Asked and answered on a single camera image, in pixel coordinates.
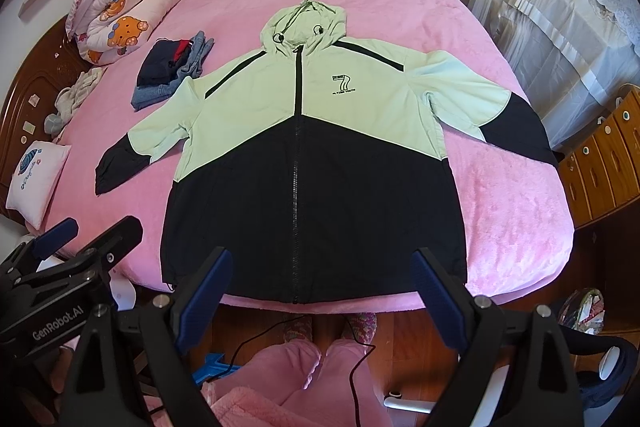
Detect colourful bag on floor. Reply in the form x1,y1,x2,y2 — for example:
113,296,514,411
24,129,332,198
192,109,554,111
559,288,605,335

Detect wooden drawer cabinet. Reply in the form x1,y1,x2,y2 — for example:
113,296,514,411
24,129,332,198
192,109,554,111
559,84,639,230

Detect white lace covered furniture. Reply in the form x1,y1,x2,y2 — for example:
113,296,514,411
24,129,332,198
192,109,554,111
461,0,639,150

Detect white cloth bundle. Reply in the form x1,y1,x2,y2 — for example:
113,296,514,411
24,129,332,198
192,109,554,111
43,67,105,136

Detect stack of folded dark clothes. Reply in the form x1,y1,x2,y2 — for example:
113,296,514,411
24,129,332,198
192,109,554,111
131,30,215,112

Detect green and black hooded jacket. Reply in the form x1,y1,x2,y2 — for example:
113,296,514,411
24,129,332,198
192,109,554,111
96,0,556,305

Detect white plastic chair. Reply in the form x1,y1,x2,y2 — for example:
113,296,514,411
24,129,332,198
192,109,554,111
383,347,622,426

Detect folded pink bear quilt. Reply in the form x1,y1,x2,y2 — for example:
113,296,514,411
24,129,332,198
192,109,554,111
65,0,180,66

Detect wooden headboard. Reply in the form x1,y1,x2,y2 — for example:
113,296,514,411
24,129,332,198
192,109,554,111
0,18,91,202

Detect black cable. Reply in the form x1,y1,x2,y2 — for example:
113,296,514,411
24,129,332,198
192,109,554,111
192,313,378,427

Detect pink fuzzy pajama legs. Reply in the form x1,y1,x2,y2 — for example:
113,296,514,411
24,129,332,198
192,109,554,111
202,313,393,426

